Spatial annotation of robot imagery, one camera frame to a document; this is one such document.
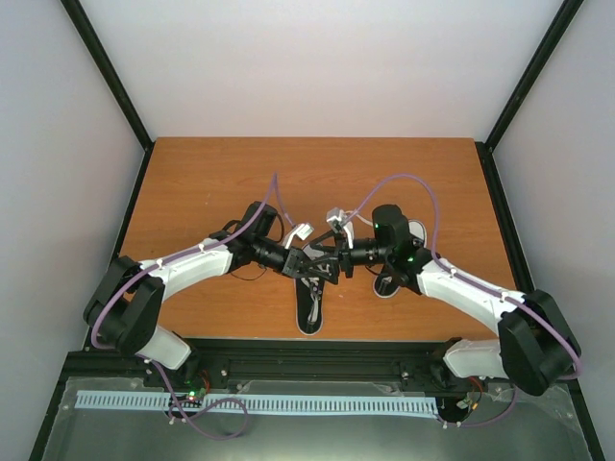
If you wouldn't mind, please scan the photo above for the black frame post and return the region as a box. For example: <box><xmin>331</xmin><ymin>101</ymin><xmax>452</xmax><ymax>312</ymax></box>
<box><xmin>60</xmin><ymin>0</ymin><xmax>156</xmax><ymax>151</ymax></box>
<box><xmin>483</xmin><ymin>0</ymin><xmax>585</xmax><ymax>150</ymax></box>

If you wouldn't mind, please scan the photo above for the left black frame post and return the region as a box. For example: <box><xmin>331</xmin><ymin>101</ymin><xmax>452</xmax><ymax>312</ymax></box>
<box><xmin>60</xmin><ymin>0</ymin><xmax>156</xmax><ymax>151</ymax></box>

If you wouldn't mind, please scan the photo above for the purple cable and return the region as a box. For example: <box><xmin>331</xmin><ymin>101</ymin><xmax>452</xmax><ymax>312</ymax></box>
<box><xmin>345</xmin><ymin>173</ymin><xmax>583</xmax><ymax>429</ymax></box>
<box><xmin>89</xmin><ymin>171</ymin><xmax>299</xmax><ymax>351</ymax></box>

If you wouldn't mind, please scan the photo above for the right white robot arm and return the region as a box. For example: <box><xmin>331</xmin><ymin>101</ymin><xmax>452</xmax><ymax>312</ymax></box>
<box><xmin>304</xmin><ymin>205</ymin><xmax>581</xmax><ymax>396</ymax></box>

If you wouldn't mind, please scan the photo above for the light blue slotted cable duct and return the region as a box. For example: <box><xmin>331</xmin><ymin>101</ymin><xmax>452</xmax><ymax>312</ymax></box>
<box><xmin>74</xmin><ymin>390</ymin><xmax>437</xmax><ymax>419</ymax></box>

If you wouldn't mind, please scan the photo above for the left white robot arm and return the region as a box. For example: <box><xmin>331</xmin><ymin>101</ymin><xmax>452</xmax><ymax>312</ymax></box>
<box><xmin>84</xmin><ymin>202</ymin><xmax>339</xmax><ymax>387</ymax></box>

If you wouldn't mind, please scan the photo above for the black aluminium frame rail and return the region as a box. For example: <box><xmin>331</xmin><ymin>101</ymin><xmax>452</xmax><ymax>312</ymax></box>
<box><xmin>61</xmin><ymin>335</ymin><xmax>578</xmax><ymax>400</ymax></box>

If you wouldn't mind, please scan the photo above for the right black frame post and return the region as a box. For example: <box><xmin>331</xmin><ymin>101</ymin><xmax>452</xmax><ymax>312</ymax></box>
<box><xmin>483</xmin><ymin>0</ymin><xmax>585</xmax><ymax>150</ymax></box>

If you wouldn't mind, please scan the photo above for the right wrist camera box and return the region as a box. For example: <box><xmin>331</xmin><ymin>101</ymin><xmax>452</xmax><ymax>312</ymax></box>
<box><xmin>326</xmin><ymin>207</ymin><xmax>355</xmax><ymax>244</ymax></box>

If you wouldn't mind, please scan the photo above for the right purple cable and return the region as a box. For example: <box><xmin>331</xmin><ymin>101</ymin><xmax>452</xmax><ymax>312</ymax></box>
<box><xmin>345</xmin><ymin>173</ymin><xmax>583</xmax><ymax>429</ymax></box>

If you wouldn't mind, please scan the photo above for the white lace of sneaker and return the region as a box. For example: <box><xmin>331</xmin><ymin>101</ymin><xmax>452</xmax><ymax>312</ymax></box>
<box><xmin>302</xmin><ymin>242</ymin><xmax>332</xmax><ymax>323</ymax></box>
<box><xmin>344</xmin><ymin>210</ymin><xmax>373</xmax><ymax>227</ymax></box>

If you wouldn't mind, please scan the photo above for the black canvas sneaker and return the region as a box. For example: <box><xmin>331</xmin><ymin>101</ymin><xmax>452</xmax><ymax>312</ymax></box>
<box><xmin>295</xmin><ymin>279</ymin><xmax>325</xmax><ymax>336</ymax></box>
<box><xmin>373</xmin><ymin>218</ymin><xmax>432</xmax><ymax>299</ymax></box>

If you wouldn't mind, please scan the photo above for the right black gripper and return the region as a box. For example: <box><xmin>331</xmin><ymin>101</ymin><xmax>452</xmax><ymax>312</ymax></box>
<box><xmin>302</xmin><ymin>230</ymin><xmax>391</xmax><ymax>284</ymax></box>

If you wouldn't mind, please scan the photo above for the green lit circuit board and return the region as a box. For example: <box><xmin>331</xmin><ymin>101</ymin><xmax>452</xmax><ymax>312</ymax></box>
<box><xmin>184</xmin><ymin>370</ymin><xmax>210</xmax><ymax>403</ymax></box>

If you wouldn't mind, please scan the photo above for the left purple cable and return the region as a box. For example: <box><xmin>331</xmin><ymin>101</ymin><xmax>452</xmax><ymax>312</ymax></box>
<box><xmin>89</xmin><ymin>171</ymin><xmax>299</xmax><ymax>351</ymax></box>

